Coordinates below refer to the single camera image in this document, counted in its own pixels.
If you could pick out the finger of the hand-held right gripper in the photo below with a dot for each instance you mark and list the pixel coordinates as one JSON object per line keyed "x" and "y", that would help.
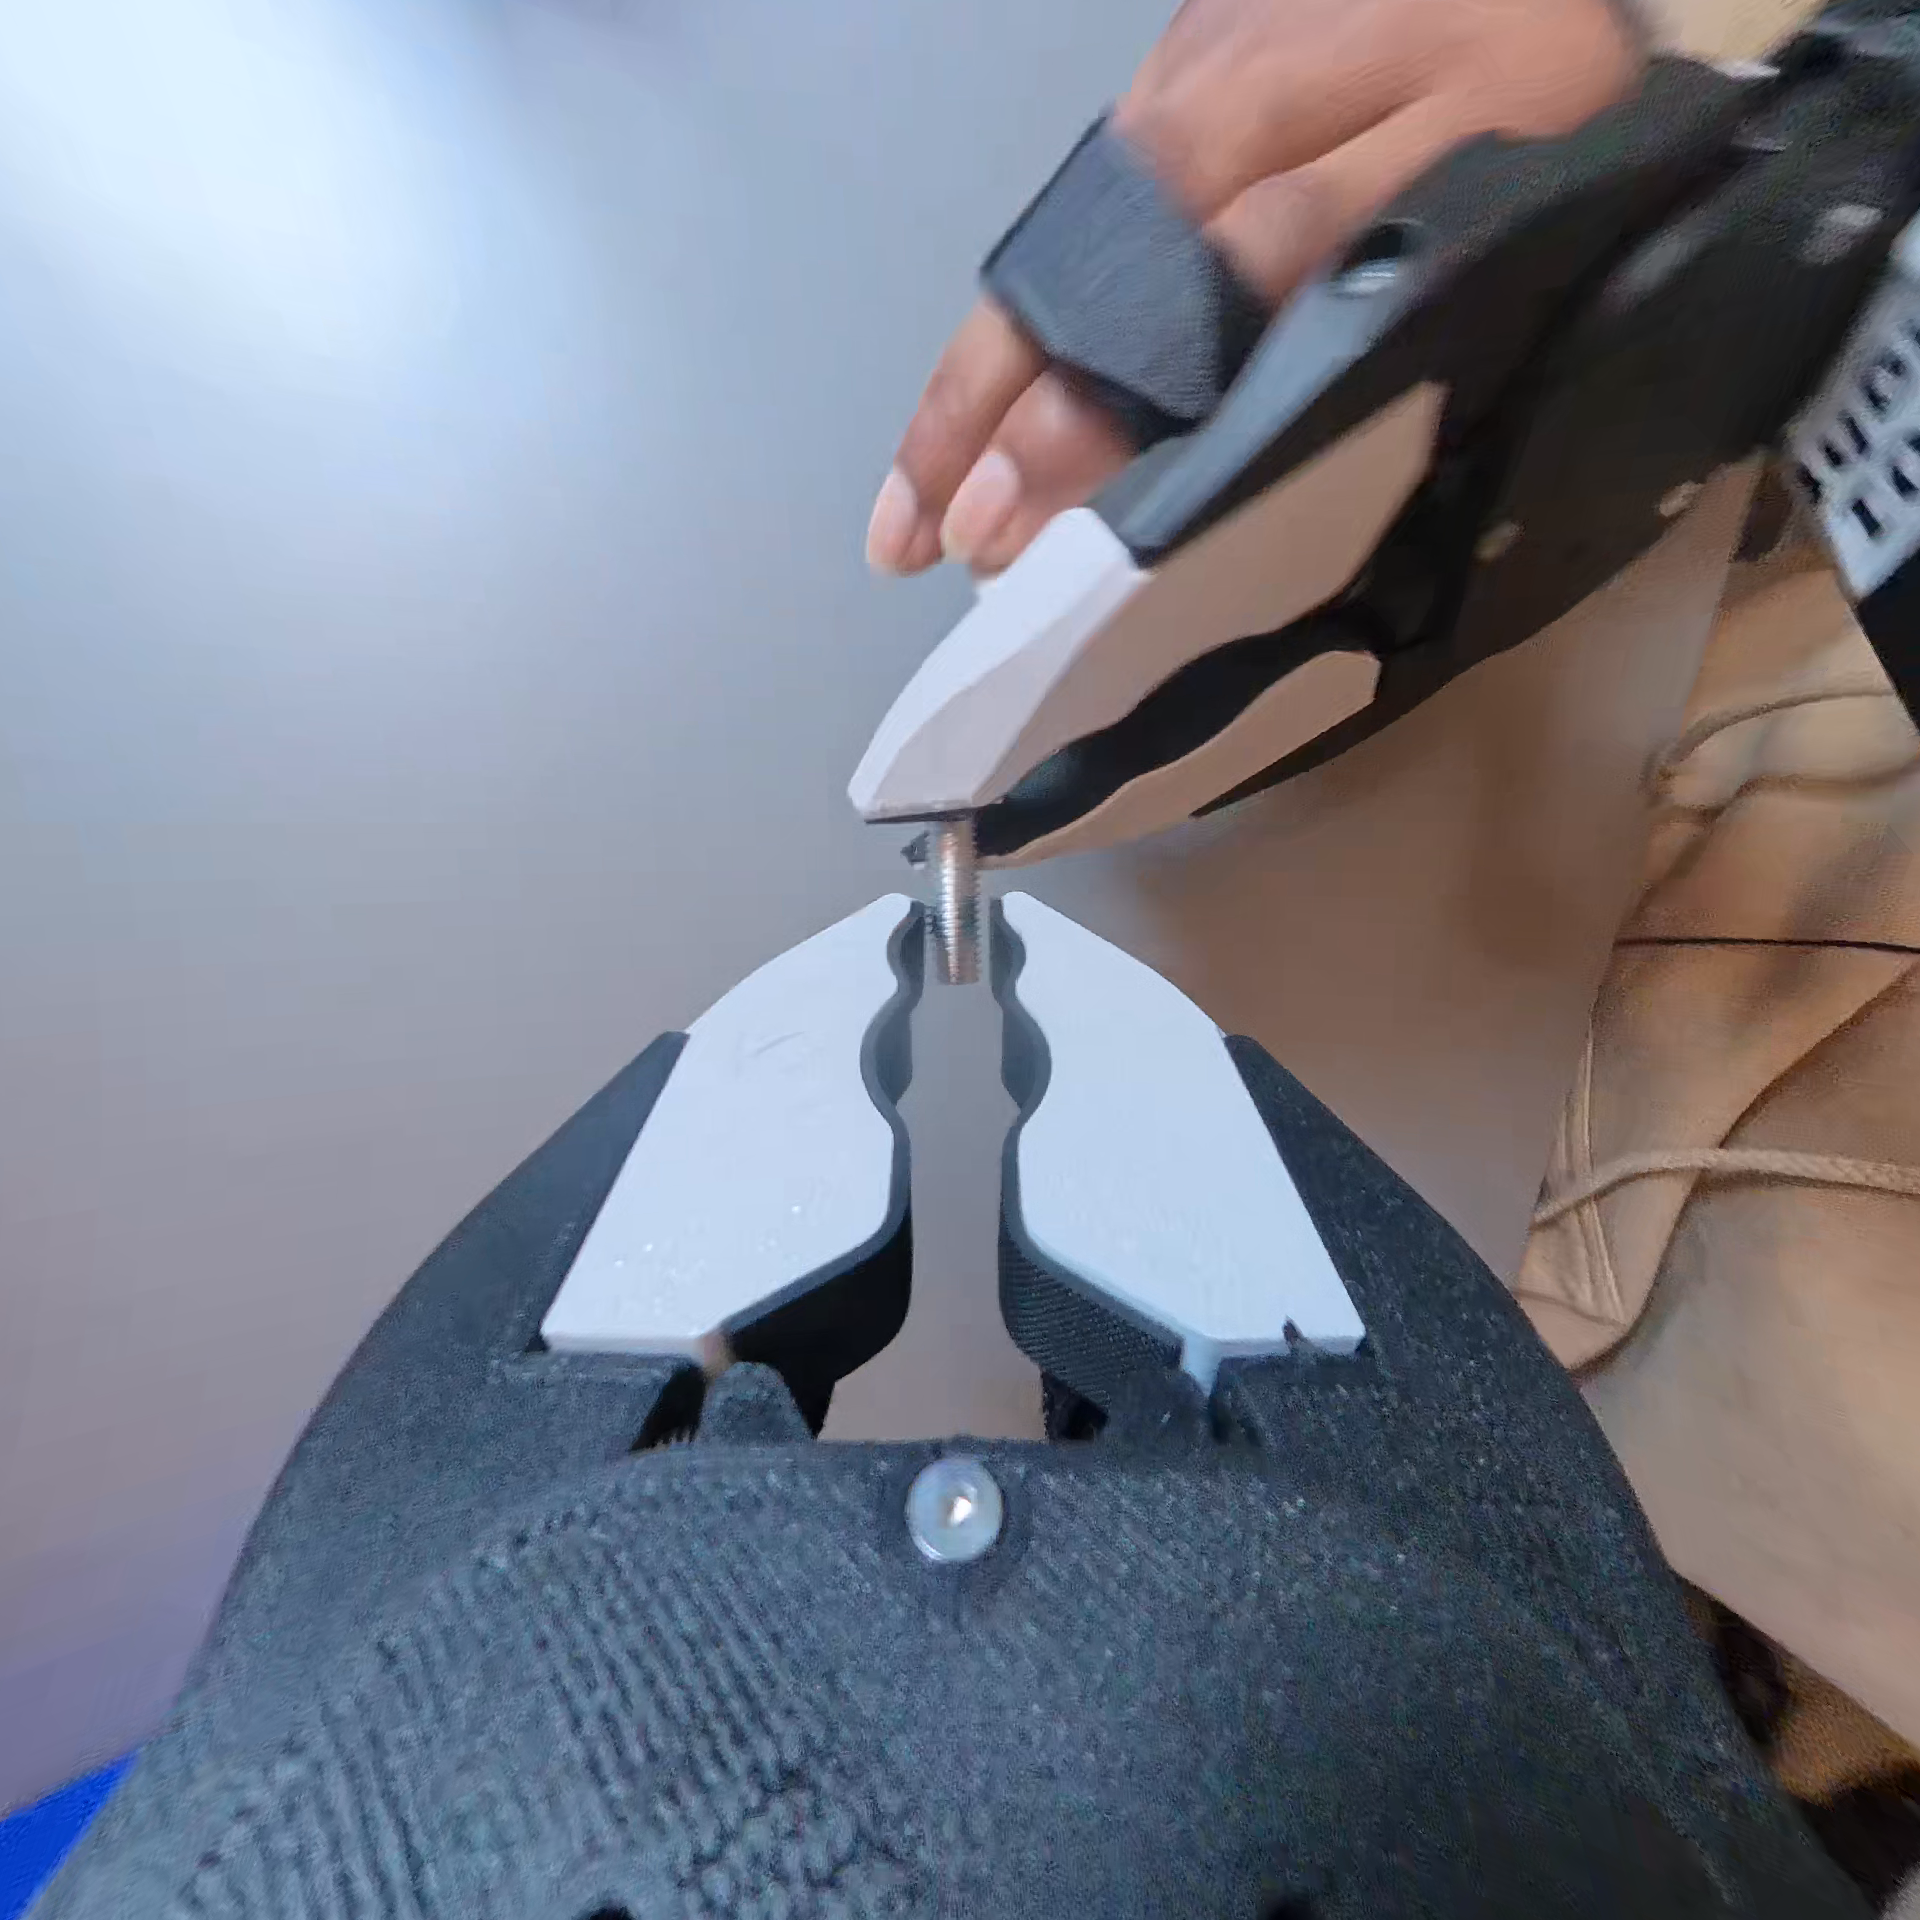
{"x": 1200, "y": 751}
{"x": 1111, "y": 616}

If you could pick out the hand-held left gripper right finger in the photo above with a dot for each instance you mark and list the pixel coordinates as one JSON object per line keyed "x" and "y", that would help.
{"x": 1187, "y": 1170}

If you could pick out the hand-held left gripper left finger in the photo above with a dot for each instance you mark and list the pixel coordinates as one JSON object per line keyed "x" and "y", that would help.
{"x": 736, "y": 1170}

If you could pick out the steel hex bolt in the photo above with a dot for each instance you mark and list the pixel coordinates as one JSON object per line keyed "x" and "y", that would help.
{"x": 953, "y": 901}

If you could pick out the blue plastic bin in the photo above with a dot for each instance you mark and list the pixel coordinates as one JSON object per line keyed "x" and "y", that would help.
{"x": 37, "y": 1861}

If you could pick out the person's right forearm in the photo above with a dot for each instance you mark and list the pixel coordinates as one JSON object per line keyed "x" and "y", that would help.
{"x": 1726, "y": 25}

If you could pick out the person's right hand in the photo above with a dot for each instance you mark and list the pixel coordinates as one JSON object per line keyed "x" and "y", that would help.
{"x": 1381, "y": 90}

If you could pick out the person's torso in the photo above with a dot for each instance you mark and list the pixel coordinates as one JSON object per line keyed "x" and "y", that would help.
{"x": 1770, "y": 1440}

